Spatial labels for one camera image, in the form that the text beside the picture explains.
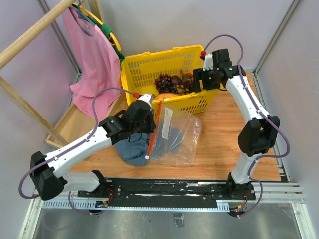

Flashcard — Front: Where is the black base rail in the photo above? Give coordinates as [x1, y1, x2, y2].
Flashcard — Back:
[77, 178, 256, 209]

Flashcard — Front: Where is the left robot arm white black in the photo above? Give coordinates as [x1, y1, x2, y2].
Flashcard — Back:
[29, 94, 155, 201]

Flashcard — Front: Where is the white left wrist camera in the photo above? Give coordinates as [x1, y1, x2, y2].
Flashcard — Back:
[138, 93, 155, 107]

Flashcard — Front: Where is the grey hanger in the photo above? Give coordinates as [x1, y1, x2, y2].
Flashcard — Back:
[71, 0, 95, 37]

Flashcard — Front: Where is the colourful small toy fruit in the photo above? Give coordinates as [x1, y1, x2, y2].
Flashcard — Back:
[185, 73, 194, 81]

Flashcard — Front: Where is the yellow plastic basket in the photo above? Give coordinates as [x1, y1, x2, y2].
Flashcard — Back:
[121, 45, 220, 114]

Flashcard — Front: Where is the blue crumpled cloth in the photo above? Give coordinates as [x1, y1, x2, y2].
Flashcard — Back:
[114, 127, 183, 167]

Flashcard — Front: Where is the wooden clothes rack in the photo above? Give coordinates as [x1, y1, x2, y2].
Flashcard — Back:
[0, 0, 125, 151]

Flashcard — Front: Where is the pink t-shirt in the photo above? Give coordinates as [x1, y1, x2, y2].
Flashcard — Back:
[62, 8, 121, 118]

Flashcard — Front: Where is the dark purple plum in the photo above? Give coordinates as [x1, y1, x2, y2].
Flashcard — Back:
[171, 75, 180, 85]

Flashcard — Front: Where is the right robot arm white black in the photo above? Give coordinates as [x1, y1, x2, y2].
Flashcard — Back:
[193, 49, 280, 200]

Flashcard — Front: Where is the dark purple grape bunch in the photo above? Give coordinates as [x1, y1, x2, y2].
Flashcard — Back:
[184, 79, 195, 93]

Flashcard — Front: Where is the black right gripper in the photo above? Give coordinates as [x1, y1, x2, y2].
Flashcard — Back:
[192, 67, 220, 93]

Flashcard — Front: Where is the dark red grape bunch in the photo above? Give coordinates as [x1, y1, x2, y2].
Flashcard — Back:
[154, 74, 173, 94]

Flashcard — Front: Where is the clear zip bag orange seal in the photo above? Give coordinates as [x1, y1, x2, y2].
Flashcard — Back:
[145, 101, 202, 166]

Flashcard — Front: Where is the yellow green hanger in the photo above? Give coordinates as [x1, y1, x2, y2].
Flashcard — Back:
[72, 1, 125, 63]

